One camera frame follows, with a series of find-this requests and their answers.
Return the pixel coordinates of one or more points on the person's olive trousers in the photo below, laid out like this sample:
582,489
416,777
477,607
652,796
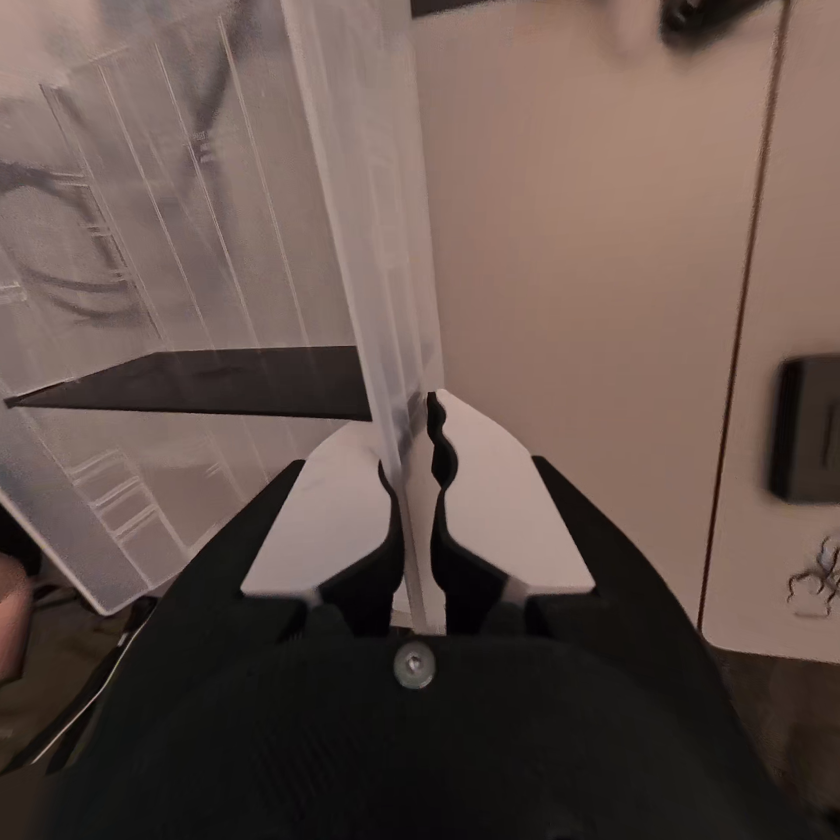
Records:
39,689

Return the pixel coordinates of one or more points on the black power adapter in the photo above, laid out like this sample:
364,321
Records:
804,433

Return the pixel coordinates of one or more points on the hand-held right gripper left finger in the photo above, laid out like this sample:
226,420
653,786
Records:
315,525

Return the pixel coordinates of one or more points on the black clip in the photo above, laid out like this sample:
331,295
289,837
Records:
715,13

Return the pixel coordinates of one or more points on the clear plastic bin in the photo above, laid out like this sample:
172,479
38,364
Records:
229,229

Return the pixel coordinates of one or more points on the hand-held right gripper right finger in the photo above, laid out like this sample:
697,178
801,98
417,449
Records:
512,518

